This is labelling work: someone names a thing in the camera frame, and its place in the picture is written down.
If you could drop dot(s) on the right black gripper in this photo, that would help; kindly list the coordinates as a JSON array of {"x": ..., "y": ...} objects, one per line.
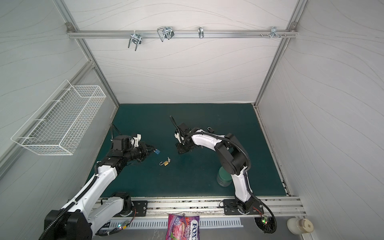
[{"x": 182, "y": 144}]

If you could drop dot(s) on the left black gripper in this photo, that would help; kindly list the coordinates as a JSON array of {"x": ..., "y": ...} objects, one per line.
[{"x": 143, "y": 146}]

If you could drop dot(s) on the brass padlock with key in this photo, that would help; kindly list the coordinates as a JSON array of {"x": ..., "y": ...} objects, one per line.
[{"x": 165, "y": 163}]

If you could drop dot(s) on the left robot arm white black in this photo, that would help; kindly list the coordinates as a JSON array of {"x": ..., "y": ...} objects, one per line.
[{"x": 77, "y": 220}]

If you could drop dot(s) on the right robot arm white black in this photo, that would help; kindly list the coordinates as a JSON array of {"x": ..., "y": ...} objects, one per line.
[{"x": 233, "y": 158}]

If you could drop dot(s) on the purple candy bag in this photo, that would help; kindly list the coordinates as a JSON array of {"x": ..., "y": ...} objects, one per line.
[{"x": 183, "y": 228}]

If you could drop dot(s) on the metal u-bolt clamp middle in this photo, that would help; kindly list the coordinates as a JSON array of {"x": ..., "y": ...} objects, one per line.
[{"x": 165, "y": 33}]

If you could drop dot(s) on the metal u-bolt clamp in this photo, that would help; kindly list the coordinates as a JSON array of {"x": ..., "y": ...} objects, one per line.
[
  {"x": 165, "y": 33},
  {"x": 135, "y": 40}
]

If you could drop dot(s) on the metal u-bolt clamp left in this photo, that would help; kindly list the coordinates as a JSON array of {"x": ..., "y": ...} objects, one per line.
[{"x": 135, "y": 40}]

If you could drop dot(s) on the white plastic bottle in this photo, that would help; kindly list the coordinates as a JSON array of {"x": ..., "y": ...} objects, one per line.
[{"x": 300, "y": 226}]

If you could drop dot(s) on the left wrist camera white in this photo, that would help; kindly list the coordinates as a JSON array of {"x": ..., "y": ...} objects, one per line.
[{"x": 136, "y": 140}]

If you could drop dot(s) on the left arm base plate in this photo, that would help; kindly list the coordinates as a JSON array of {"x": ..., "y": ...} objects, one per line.
[{"x": 134, "y": 208}]

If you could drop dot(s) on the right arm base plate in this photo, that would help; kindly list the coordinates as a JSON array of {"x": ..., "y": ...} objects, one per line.
[{"x": 231, "y": 208}]

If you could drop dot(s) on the white wire basket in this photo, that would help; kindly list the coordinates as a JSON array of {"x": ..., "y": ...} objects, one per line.
[{"x": 57, "y": 127}]

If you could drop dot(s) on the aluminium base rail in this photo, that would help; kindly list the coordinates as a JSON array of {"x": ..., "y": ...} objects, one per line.
[{"x": 209, "y": 207}]

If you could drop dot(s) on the small metal bracket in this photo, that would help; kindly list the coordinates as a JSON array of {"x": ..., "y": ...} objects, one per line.
[{"x": 201, "y": 32}]

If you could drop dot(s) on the metal hook bracket right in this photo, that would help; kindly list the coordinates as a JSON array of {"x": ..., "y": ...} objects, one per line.
[{"x": 273, "y": 34}]

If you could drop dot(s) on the aluminium cross rail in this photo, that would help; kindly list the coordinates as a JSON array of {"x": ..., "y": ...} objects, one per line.
[{"x": 179, "y": 34}]

